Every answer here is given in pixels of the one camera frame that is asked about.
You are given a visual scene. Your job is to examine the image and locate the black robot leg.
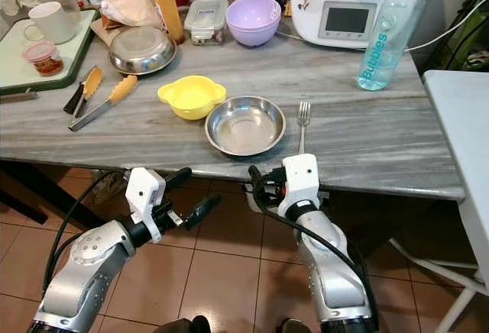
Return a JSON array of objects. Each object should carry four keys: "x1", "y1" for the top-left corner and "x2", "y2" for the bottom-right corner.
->
[
  {"x1": 153, "y1": 315, "x2": 212, "y2": 333},
  {"x1": 279, "y1": 318, "x2": 314, "y2": 333}
]

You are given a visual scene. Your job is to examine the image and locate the beige paper bag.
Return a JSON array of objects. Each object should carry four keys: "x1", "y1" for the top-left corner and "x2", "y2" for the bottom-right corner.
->
[{"x1": 99, "y1": 0, "x2": 161, "y2": 28}]

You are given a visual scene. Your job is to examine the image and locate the clear blue water bottle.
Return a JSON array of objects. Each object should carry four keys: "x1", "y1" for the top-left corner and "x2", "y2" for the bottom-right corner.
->
[{"x1": 355, "y1": 0, "x2": 427, "y2": 92}]

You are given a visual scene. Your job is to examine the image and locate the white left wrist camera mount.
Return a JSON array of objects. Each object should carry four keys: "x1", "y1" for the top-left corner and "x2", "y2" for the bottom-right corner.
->
[{"x1": 126, "y1": 167, "x2": 167, "y2": 244}]

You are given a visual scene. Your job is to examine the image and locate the grey marble counter table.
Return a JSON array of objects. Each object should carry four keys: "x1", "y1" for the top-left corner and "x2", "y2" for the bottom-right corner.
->
[{"x1": 0, "y1": 8, "x2": 467, "y2": 201}]

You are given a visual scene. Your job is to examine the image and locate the silver metal fork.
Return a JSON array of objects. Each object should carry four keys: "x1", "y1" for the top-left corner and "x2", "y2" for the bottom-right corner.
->
[{"x1": 298, "y1": 101, "x2": 311, "y2": 156}]

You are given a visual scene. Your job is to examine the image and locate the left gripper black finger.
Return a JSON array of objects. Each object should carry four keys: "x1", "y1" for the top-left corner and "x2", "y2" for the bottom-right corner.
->
[
  {"x1": 183, "y1": 194, "x2": 222, "y2": 231},
  {"x1": 160, "y1": 166, "x2": 193, "y2": 190}
]

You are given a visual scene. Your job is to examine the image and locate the white appliance cable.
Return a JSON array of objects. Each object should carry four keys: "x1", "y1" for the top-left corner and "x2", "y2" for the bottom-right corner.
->
[{"x1": 275, "y1": 5, "x2": 489, "y2": 53}]

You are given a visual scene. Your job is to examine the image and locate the small jar with red contents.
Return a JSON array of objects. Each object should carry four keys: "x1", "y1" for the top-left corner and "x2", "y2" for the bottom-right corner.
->
[{"x1": 23, "y1": 40, "x2": 64, "y2": 76}]

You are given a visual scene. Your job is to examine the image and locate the black robot left leg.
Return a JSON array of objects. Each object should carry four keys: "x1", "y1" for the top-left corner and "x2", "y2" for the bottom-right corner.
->
[{"x1": 153, "y1": 315, "x2": 212, "y2": 333}]

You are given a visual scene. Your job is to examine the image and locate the orange sauce squeeze bottle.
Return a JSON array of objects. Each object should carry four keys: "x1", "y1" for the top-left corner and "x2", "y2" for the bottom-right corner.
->
[{"x1": 151, "y1": 0, "x2": 186, "y2": 45}]

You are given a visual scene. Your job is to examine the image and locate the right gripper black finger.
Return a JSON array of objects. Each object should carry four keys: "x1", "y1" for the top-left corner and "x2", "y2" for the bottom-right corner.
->
[{"x1": 248, "y1": 165, "x2": 270, "y2": 210}]

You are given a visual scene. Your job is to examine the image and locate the white tray with green rim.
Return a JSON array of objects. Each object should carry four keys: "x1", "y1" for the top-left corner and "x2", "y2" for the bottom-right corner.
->
[{"x1": 0, "y1": 8, "x2": 99, "y2": 95}]

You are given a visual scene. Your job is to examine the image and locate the shallow steel bowl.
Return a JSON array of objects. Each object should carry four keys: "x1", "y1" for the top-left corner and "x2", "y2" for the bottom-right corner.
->
[{"x1": 205, "y1": 95, "x2": 287, "y2": 157}]

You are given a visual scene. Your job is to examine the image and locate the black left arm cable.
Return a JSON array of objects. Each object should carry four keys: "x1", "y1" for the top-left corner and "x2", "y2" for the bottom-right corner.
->
[{"x1": 42, "y1": 169, "x2": 132, "y2": 297}]

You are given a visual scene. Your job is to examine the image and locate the clear lidded food container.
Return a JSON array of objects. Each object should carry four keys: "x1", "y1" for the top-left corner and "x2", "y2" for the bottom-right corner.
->
[{"x1": 183, "y1": 0, "x2": 228, "y2": 45}]

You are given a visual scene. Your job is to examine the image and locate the steel tongs with orange tips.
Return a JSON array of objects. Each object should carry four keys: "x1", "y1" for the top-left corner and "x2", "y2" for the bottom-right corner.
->
[{"x1": 69, "y1": 66, "x2": 138, "y2": 132}]

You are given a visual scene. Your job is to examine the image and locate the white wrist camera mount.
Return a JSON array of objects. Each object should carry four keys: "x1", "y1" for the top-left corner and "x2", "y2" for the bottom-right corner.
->
[
  {"x1": 277, "y1": 154, "x2": 320, "y2": 215},
  {"x1": 126, "y1": 167, "x2": 167, "y2": 244}
]

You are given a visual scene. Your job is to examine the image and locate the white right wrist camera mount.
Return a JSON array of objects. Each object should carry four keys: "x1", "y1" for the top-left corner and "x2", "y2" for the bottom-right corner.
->
[{"x1": 277, "y1": 154, "x2": 320, "y2": 215}]

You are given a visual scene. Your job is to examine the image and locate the black robot right leg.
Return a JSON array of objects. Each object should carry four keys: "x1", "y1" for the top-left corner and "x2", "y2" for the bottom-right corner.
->
[{"x1": 279, "y1": 318, "x2": 314, "y2": 333}]

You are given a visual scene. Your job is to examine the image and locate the yellow plastic bowl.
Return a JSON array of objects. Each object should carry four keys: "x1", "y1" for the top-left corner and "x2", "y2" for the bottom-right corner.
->
[{"x1": 157, "y1": 75, "x2": 228, "y2": 121}]

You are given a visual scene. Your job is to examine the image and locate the black handled utensil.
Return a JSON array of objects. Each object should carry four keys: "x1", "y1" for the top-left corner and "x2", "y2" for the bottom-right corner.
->
[{"x1": 63, "y1": 66, "x2": 96, "y2": 115}]

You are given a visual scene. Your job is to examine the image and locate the white ceramic mug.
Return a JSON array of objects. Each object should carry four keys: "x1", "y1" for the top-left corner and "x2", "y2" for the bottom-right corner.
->
[{"x1": 27, "y1": 1, "x2": 81, "y2": 45}]

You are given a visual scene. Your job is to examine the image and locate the purple plastic bowl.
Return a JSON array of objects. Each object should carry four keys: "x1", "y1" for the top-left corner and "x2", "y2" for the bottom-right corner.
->
[{"x1": 225, "y1": 0, "x2": 282, "y2": 47}]

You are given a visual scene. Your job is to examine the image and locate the dark green bag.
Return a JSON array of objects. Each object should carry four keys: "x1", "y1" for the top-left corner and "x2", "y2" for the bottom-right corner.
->
[{"x1": 424, "y1": 0, "x2": 489, "y2": 74}]

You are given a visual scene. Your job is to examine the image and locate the white folding table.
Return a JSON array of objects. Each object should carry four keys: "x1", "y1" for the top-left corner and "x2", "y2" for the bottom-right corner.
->
[{"x1": 388, "y1": 70, "x2": 489, "y2": 333}]

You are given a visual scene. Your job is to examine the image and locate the deep steel bowl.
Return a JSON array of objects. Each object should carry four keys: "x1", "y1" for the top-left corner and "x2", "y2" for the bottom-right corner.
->
[{"x1": 108, "y1": 26, "x2": 176, "y2": 75}]

